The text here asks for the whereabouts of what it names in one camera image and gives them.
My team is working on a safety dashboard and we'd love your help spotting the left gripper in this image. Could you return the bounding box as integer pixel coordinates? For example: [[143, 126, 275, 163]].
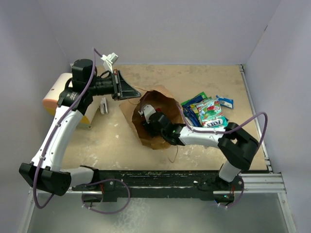
[[87, 69, 141, 101]]

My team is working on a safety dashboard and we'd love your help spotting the brown paper bag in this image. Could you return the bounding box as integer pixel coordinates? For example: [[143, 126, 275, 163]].
[[119, 85, 184, 150]]

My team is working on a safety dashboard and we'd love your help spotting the blue Kettle chips bag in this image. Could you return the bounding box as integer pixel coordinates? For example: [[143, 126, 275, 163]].
[[182, 104, 201, 127]]

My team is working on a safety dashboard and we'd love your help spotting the green yellow candy packet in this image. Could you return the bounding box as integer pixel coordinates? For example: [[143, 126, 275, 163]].
[[190, 99, 212, 124]]

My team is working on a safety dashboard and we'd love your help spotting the red green Fox's candy packet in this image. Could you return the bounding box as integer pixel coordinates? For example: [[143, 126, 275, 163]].
[[201, 99, 228, 128]]

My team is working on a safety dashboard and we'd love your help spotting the blue snack packet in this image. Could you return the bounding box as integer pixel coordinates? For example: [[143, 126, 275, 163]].
[[216, 95, 234, 109]]

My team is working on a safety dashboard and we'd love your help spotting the green white snack packet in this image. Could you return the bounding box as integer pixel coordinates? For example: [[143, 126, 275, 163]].
[[181, 92, 207, 106]]

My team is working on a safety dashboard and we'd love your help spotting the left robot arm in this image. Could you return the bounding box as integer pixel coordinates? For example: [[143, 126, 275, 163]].
[[19, 54, 141, 196]]

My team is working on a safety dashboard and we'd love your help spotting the small white clip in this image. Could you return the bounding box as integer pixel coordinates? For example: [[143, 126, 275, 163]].
[[100, 97, 108, 115]]

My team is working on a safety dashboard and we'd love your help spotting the orange beige box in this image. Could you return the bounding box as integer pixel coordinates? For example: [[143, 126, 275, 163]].
[[42, 73, 103, 129]]

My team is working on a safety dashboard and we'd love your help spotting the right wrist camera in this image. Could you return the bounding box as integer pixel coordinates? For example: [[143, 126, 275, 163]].
[[138, 104, 156, 123]]

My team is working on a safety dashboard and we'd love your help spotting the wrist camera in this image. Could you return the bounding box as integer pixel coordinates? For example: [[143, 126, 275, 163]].
[[101, 52, 119, 73], [138, 104, 156, 123]]

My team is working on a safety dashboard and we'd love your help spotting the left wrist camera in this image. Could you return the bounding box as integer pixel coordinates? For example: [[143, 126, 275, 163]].
[[101, 52, 119, 73]]

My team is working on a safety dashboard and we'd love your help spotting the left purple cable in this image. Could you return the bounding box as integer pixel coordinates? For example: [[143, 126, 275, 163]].
[[33, 47, 131, 214]]

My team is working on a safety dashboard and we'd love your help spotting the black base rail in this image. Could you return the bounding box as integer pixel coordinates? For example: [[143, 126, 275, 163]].
[[73, 170, 244, 202]]

